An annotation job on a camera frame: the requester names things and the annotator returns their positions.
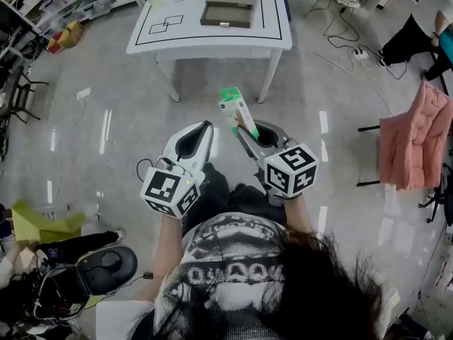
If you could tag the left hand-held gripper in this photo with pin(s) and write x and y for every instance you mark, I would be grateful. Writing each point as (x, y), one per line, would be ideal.
(166, 190)

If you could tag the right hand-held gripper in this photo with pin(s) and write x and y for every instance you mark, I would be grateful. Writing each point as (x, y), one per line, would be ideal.
(290, 172)

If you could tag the green and white box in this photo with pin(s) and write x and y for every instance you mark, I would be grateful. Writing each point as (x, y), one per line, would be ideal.
(239, 113)

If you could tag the brown cardboard box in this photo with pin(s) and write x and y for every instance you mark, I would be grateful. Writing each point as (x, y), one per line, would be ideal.
(228, 14)

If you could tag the person's right forearm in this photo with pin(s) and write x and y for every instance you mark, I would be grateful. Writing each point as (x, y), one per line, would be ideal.
(297, 214)

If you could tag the person's left forearm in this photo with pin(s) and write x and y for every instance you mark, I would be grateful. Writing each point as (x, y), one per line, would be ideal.
(166, 253)

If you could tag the yellow cardboard box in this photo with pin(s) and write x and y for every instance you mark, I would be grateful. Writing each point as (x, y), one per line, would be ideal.
(70, 34)

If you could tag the red box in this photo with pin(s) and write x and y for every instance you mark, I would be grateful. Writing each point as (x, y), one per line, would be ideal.
(54, 47)

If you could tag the person's black trousers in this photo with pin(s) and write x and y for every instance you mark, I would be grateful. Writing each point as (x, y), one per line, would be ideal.
(219, 197)

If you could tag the white table with black lines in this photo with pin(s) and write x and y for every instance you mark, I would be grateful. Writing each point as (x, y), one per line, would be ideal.
(191, 30)

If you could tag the white power strip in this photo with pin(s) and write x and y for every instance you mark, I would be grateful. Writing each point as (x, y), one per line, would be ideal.
(359, 53)
(84, 93)

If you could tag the person's black-and-white printed shirt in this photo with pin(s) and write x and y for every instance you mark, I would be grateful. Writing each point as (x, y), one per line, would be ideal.
(230, 260)

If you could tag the pink padded jacket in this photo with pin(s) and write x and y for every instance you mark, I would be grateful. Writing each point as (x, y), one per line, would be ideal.
(414, 144)

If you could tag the black mesh office chair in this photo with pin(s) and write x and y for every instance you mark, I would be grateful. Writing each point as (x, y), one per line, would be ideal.
(102, 267)

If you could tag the yellow-green bag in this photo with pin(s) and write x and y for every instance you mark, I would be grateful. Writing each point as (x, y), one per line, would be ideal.
(39, 225)

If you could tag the black metal chair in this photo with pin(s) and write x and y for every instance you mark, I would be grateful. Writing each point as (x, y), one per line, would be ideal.
(19, 94)

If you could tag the white shelf unit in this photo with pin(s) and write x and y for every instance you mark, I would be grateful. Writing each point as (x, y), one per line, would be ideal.
(53, 2)

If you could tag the black-frame chair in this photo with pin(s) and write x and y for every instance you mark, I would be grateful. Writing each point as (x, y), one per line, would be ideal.
(368, 127)

